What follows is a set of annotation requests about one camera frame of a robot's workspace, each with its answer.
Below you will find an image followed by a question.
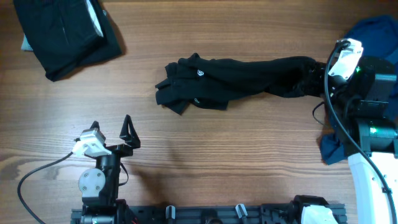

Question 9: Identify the black t-shirt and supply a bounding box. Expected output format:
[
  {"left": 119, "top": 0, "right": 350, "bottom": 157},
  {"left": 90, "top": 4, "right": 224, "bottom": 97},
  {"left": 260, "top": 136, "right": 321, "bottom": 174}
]
[{"left": 155, "top": 53, "right": 326, "bottom": 114}]

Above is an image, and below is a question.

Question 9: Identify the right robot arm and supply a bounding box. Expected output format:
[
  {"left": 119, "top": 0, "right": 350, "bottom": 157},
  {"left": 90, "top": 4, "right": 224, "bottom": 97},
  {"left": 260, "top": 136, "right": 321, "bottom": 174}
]
[{"left": 320, "top": 56, "right": 397, "bottom": 223}]

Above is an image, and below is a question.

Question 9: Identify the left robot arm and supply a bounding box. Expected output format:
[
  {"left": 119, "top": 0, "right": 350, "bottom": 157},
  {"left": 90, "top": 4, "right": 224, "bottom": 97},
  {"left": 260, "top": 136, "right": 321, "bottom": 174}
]
[{"left": 70, "top": 114, "right": 141, "bottom": 224}]

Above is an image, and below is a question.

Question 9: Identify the blue garment pile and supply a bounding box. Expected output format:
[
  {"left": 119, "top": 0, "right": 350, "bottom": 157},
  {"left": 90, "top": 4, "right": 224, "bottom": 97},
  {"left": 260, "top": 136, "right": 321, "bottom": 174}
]
[{"left": 320, "top": 15, "right": 397, "bottom": 165}]

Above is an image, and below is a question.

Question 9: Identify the folded black garment stack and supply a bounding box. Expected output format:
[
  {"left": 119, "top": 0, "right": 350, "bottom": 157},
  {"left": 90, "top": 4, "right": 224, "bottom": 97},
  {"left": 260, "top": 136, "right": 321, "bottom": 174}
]
[{"left": 13, "top": 0, "right": 122, "bottom": 82}]

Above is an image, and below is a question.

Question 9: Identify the folded grey garment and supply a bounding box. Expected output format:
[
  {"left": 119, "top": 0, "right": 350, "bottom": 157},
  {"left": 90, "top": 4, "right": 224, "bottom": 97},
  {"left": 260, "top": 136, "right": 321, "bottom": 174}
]
[{"left": 21, "top": 35, "right": 33, "bottom": 52}]

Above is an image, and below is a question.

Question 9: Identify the black mounting rail base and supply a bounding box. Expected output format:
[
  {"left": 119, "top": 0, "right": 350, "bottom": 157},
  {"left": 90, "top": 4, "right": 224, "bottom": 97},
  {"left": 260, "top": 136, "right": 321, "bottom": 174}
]
[{"left": 70, "top": 203, "right": 346, "bottom": 224}]

